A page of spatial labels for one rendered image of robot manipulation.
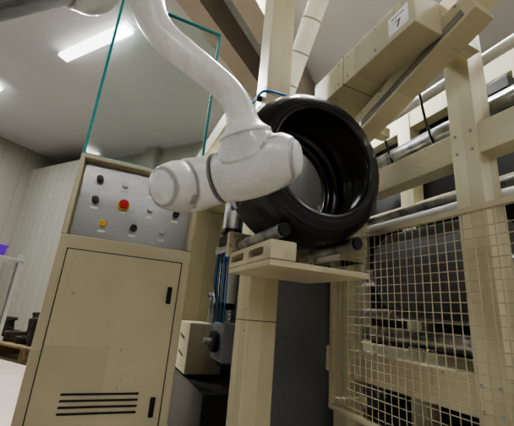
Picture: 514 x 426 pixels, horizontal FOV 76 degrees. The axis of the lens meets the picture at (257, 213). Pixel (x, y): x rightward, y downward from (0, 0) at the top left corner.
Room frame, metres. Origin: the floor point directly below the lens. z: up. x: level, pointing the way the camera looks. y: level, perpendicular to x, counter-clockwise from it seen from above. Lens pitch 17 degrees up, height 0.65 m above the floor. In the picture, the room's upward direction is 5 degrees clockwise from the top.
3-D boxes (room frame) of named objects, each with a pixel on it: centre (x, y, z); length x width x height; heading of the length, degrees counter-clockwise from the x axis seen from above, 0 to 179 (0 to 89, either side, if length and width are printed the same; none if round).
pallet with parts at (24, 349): (4.06, 2.40, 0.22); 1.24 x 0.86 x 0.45; 64
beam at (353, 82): (1.18, -0.47, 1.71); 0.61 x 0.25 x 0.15; 23
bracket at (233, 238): (1.35, -0.08, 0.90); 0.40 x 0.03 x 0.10; 113
